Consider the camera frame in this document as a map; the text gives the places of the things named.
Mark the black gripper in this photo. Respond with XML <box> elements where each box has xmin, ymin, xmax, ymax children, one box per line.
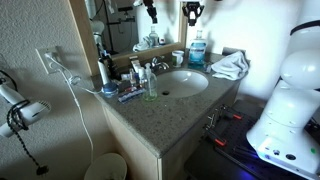
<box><xmin>182</xmin><ymin>1</ymin><xmax>205</xmax><ymax>27</ymax></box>

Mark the blue mouthwash bottle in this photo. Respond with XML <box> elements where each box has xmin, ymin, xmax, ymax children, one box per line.
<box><xmin>187</xmin><ymin>38</ymin><xmax>208</xmax><ymax>70</ymax></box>

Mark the small white tube bottle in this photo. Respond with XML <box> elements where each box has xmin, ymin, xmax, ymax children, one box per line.
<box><xmin>137</xmin><ymin>66</ymin><xmax>146</xmax><ymax>84</ymax></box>

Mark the white mug with green print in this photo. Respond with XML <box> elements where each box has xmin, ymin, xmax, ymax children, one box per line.
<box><xmin>171</xmin><ymin>49</ymin><xmax>185</xmax><ymax>69</ymax></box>

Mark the chrome faucet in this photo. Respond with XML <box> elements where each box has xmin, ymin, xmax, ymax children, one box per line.
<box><xmin>150</xmin><ymin>55</ymin><xmax>170</xmax><ymax>72</ymax></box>

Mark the white crumpled towel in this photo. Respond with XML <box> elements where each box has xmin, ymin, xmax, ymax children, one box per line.
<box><xmin>210</xmin><ymin>50</ymin><xmax>250</xmax><ymax>82</ymax></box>

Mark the white oval sink basin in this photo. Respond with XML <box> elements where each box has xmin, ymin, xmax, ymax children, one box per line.
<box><xmin>153</xmin><ymin>69</ymin><xmax>210</xmax><ymax>99</ymax></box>

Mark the clear soap pump dispenser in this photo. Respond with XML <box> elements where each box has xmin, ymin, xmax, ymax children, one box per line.
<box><xmin>142</xmin><ymin>62</ymin><xmax>159</xmax><ymax>103</ymax></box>

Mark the slim red cosmetic stick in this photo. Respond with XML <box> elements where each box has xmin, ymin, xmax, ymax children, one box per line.
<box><xmin>124</xmin><ymin>85</ymin><xmax>140</xmax><ymax>93</ymax></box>

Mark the blue white toothpaste tube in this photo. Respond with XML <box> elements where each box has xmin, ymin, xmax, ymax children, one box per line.
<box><xmin>117</xmin><ymin>89</ymin><xmax>147</xmax><ymax>104</ymax></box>

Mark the black clamp with orange tip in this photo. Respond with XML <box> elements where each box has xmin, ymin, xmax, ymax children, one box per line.
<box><xmin>219</xmin><ymin>104</ymin><xmax>244</xmax><ymax>121</ymax></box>
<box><xmin>204</xmin><ymin>128</ymin><xmax>228</xmax><ymax>148</ymax></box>

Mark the white electric toothbrush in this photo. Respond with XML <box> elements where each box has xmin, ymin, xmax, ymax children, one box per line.
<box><xmin>97</xmin><ymin>58</ymin><xmax>112</xmax><ymax>86</ymax></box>

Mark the round blue lidded jar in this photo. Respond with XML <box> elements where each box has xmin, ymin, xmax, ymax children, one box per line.
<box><xmin>101</xmin><ymin>82</ymin><xmax>120</xmax><ymax>99</ymax></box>

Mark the black perforated breadboard table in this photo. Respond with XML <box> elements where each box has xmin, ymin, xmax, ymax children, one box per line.
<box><xmin>184</xmin><ymin>99</ymin><xmax>320</xmax><ymax>180</ymax></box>

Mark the beige wooden vanity cabinet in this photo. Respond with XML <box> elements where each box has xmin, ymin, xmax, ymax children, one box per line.
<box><xmin>101</xmin><ymin>83</ymin><xmax>241</xmax><ymax>180</ymax></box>

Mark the wooden framed wall mirror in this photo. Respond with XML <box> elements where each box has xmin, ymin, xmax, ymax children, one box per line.
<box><xmin>68</xmin><ymin>0</ymin><xmax>189</xmax><ymax>77</ymax></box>

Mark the white charging cable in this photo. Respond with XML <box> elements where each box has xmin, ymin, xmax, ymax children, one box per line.
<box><xmin>44</xmin><ymin>53</ymin><xmax>103</xmax><ymax>164</ymax></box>

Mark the white wall outlet plate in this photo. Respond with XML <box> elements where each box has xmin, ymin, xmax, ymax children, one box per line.
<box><xmin>35</xmin><ymin>46</ymin><xmax>63</xmax><ymax>75</ymax></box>

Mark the white wall hair dryer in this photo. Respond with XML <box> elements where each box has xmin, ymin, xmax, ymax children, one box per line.
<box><xmin>0</xmin><ymin>81</ymin><xmax>53</xmax><ymax>139</ymax></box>

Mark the black coiled dryer cord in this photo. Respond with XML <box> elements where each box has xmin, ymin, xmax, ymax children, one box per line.
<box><xmin>6</xmin><ymin>99</ymin><xmax>50</xmax><ymax>177</ymax></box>

